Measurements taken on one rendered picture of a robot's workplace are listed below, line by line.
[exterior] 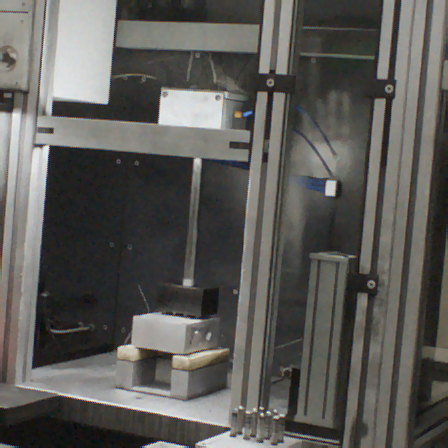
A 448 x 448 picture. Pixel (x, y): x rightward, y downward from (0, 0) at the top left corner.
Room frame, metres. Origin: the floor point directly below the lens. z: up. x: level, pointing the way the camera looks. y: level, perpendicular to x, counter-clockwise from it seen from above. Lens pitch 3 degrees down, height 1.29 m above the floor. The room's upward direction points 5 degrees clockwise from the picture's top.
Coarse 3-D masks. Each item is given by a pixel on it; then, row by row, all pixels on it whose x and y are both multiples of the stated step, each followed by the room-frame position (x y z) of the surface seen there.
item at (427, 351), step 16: (432, 240) 1.61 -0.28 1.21; (432, 256) 1.61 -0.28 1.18; (432, 272) 1.61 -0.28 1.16; (432, 288) 1.61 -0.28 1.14; (432, 304) 1.61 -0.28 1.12; (432, 320) 1.61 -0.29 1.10; (432, 336) 1.61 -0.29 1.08; (432, 352) 1.61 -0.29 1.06; (432, 368) 1.61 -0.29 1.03; (432, 384) 1.61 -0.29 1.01; (416, 400) 1.61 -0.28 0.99; (432, 400) 1.61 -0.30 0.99; (416, 416) 1.61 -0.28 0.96; (432, 416) 1.60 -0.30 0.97; (416, 432) 1.61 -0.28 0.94; (432, 432) 1.60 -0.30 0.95
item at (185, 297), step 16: (192, 176) 1.97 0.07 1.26; (192, 192) 1.97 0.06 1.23; (192, 208) 1.97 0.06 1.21; (192, 224) 1.97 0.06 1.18; (192, 240) 1.97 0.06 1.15; (192, 256) 1.97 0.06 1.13; (192, 272) 1.97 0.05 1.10; (160, 288) 1.96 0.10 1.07; (176, 288) 1.95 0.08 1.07; (192, 288) 1.94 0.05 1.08; (208, 288) 1.95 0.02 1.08; (160, 304) 1.96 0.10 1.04; (176, 304) 1.95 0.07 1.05; (192, 304) 1.94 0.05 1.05; (208, 304) 1.95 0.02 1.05
